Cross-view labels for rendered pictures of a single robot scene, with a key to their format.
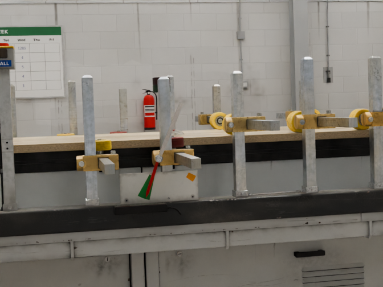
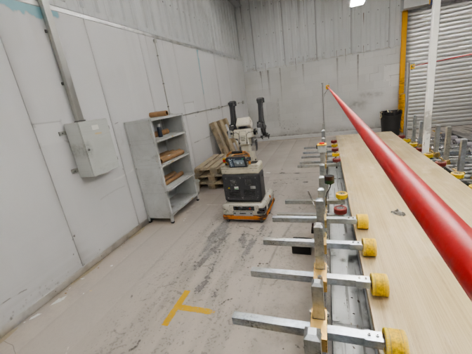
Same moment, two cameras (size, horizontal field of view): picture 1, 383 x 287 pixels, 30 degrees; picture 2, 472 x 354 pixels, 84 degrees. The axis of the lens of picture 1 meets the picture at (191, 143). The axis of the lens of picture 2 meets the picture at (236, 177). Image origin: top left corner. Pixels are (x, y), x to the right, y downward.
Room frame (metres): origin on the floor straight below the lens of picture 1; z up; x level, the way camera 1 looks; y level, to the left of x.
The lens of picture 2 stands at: (2.74, -1.58, 1.68)
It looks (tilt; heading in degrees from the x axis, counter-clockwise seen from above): 17 degrees down; 121
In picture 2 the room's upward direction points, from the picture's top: 8 degrees counter-clockwise
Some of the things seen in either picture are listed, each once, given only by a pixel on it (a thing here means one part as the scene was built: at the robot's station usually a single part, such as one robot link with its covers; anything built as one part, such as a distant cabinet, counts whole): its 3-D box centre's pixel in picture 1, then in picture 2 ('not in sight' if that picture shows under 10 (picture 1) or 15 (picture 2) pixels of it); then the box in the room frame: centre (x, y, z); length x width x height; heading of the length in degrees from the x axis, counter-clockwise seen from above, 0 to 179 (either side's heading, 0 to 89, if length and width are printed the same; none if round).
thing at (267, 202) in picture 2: not in sight; (249, 203); (0.99, 1.56, 0.16); 0.67 x 0.64 x 0.25; 100
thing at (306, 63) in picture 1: (308, 126); (321, 242); (2.47, -0.41, 0.93); 0.04 x 0.04 x 0.48; 11
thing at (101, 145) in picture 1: (100, 155); (341, 199); (2.46, 0.32, 0.85); 0.08 x 0.08 x 0.11
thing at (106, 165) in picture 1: (104, 164); (313, 201); (2.27, 0.28, 0.84); 0.43 x 0.03 x 0.04; 11
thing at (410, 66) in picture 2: not in sight; (408, 105); (2.98, 2.81, 1.25); 0.15 x 0.08 x 1.10; 101
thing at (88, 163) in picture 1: (97, 162); not in sight; (2.33, 0.31, 0.84); 0.14 x 0.06 x 0.05; 101
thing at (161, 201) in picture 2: not in sight; (166, 166); (-0.32, 1.36, 0.78); 0.90 x 0.45 x 1.55; 101
